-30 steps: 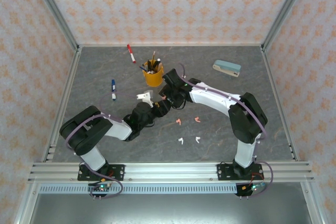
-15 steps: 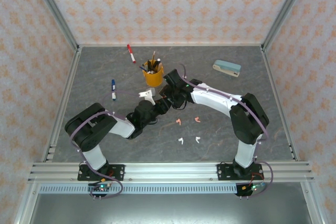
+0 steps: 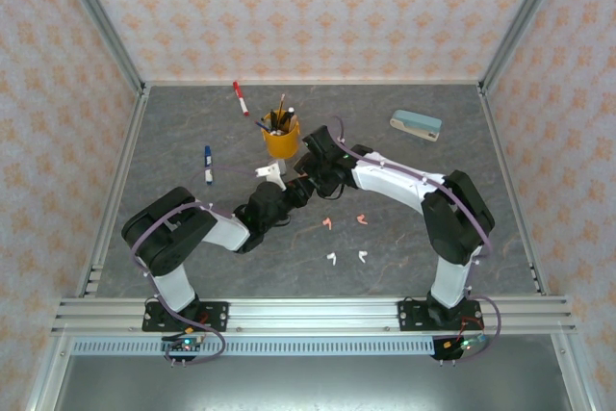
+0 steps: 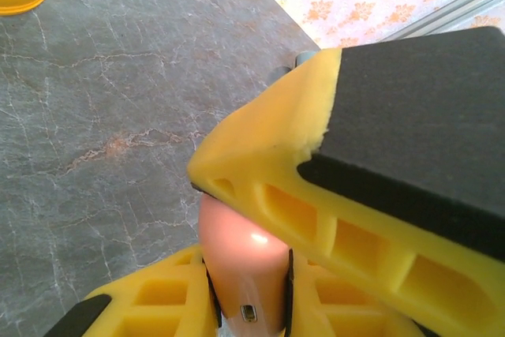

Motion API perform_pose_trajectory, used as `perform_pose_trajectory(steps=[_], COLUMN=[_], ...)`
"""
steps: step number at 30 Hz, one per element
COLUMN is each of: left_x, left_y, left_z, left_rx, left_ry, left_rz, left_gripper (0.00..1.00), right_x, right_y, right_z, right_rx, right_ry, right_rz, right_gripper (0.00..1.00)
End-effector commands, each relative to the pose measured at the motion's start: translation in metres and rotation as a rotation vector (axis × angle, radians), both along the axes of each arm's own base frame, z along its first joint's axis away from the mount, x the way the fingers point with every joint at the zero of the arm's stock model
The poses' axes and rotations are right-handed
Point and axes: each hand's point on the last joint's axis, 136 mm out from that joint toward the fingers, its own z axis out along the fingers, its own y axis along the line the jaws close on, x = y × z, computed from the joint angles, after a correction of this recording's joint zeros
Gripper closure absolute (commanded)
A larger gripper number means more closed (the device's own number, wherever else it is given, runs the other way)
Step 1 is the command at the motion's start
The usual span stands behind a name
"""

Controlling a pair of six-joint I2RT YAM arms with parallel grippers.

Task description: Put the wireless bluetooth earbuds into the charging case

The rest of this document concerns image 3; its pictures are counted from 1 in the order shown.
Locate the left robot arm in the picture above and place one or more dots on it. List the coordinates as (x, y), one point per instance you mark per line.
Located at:
(175, 288)

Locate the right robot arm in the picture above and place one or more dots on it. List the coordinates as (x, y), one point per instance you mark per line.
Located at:
(394, 182)

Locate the yellow pen cup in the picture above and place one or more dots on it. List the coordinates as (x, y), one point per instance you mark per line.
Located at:
(281, 144)

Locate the black pen with white cap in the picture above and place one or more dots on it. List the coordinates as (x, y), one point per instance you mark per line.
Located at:
(290, 115)

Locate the blue whiteboard marker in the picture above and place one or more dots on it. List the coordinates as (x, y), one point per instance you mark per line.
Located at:
(208, 158)

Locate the blue pen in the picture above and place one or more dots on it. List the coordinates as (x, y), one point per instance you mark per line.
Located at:
(262, 126)

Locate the wooden pencil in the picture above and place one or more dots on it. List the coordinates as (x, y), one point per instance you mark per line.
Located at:
(281, 104)

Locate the teal and beige stapler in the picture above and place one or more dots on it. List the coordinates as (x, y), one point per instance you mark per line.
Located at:
(416, 126)

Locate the red whiteboard marker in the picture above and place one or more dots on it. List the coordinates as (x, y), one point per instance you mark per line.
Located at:
(240, 98)

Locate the grey metal panel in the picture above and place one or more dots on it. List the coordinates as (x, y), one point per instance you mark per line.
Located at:
(308, 382)

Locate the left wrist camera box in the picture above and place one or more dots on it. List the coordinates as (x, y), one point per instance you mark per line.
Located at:
(269, 171)

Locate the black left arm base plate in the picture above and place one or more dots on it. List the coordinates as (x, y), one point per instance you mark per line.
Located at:
(216, 315)

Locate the aluminium mounting rail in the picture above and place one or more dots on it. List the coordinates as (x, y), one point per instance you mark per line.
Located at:
(313, 317)

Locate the aluminium table side rail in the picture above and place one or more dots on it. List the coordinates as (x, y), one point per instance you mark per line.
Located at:
(497, 141)
(134, 132)

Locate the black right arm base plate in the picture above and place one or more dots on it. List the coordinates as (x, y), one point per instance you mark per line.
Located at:
(409, 319)

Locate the aluminium frame post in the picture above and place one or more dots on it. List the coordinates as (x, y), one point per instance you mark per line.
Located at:
(523, 16)
(98, 16)

